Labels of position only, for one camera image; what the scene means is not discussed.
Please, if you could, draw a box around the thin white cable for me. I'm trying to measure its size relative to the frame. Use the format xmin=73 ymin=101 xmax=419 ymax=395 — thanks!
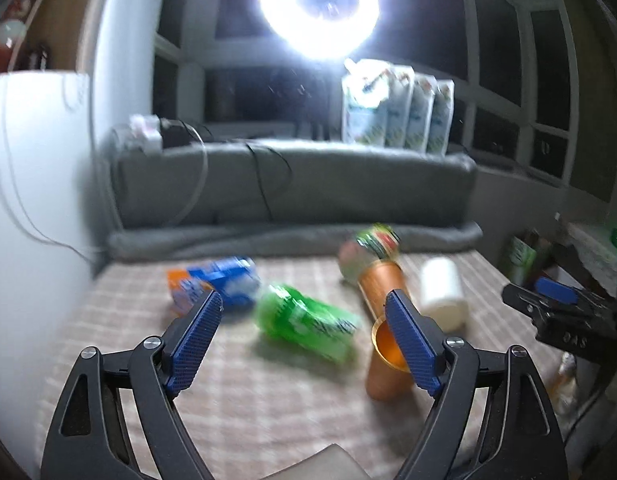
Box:
xmin=0 ymin=74 xmax=100 ymax=262

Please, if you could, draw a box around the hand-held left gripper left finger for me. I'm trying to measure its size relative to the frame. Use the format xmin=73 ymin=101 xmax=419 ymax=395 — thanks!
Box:
xmin=41 ymin=290 xmax=224 ymax=480

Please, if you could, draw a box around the green box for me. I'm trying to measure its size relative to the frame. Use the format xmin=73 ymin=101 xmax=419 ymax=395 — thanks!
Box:
xmin=507 ymin=232 xmax=540 ymax=285

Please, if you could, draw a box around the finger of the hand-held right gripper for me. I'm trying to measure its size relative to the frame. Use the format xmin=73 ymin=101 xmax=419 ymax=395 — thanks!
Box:
xmin=502 ymin=283 xmax=543 ymax=319
xmin=535 ymin=277 xmax=579 ymax=307

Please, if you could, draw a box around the white cabinet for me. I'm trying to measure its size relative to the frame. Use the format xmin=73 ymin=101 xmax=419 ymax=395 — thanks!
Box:
xmin=0 ymin=72 xmax=107 ymax=413

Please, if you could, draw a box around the blue snack packet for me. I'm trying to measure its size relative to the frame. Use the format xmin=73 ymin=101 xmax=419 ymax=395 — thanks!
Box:
xmin=167 ymin=257 xmax=262 ymax=317

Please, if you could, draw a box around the ring light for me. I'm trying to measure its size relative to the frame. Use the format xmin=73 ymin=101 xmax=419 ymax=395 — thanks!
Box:
xmin=258 ymin=0 xmax=380 ymax=61

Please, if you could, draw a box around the orange plastic cup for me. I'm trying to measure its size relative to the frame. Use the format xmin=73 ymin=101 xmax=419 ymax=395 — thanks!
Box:
xmin=365 ymin=317 xmax=415 ymax=404

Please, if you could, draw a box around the white power adapter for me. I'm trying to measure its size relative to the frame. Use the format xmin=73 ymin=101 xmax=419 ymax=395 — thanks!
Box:
xmin=129 ymin=115 xmax=162 ymax=155

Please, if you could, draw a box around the large printed white pouch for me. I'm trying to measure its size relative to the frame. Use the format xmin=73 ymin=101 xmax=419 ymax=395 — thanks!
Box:
xmin=341 ymin=58 xmax=390 ymax=147

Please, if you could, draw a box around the orange metal cup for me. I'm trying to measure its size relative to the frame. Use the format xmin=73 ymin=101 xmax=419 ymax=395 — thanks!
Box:
xmin=359 ymin=259 xmax=405 ymax=322

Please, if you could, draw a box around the black cable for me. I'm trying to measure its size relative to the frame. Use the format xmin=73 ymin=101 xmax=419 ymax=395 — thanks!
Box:
xmin=245 ymin=142 xmax=292 ymax=222

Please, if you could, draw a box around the green red printed can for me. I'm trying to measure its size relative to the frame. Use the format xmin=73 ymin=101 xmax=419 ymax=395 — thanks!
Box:
xmin=337 ymin=224 xmax=402 ymax=282

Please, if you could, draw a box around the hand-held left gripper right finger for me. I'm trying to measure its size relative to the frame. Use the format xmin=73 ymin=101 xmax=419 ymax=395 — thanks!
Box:
xmin=385 ymin=288 xmax=572 ymax=480

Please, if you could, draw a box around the checkered blanket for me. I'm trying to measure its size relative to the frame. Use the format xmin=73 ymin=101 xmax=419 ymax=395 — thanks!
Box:
xmin=36 ymin=252 xmax=564 ymax=480

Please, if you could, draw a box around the white plastic cup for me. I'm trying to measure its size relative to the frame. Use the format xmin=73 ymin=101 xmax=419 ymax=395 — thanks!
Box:
xmin=419 ymin=257 xmax=469 ymax=332

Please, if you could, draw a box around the grey cushion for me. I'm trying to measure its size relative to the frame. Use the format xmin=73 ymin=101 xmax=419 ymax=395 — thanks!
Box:
xmin=111 ymin=139 xmax=479 ymax=231

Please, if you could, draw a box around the grey folded blanket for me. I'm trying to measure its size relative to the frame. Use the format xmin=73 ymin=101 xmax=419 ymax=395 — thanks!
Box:
xmin=107 ymin=221 xmax=483 ymax=262

